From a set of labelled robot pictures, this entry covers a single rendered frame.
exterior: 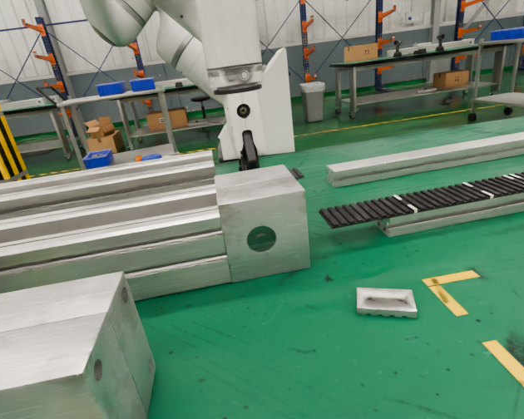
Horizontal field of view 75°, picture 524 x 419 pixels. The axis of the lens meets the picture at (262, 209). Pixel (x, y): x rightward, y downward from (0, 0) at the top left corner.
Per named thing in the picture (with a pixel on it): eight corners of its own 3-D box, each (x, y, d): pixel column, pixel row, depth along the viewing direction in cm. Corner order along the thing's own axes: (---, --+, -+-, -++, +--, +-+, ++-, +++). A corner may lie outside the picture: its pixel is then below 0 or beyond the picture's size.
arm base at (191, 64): (227, 120, 104) (175, 81, 99) (265, 67, 99) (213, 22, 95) (223, 129, 87) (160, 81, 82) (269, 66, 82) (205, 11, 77)
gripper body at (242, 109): (266, 79, 48) (274, 156, 52) (255, 76, 57) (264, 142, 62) (213, 86, 47) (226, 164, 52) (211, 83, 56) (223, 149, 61)
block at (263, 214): (286, 222, 50) (279, 159, 46) (311, 268, 38) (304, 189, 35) (224, 233, 49) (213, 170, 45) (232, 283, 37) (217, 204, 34)
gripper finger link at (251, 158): (255, 145, 48) (257, 174, 52) (246, 115, 53) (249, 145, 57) (247, 145, 47) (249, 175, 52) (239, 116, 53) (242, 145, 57)
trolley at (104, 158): (180, 165, 391) (159, 71, 351) (186, 177, 343) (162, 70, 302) (85, 184, 365) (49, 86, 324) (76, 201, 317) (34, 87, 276)
